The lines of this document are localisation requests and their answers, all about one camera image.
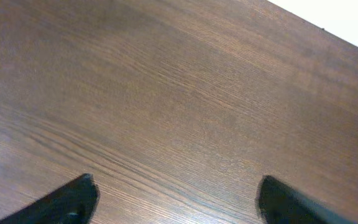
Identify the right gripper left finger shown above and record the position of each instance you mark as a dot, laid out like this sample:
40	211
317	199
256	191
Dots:
72	203

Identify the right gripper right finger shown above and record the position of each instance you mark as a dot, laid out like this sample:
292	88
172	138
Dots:
278	203

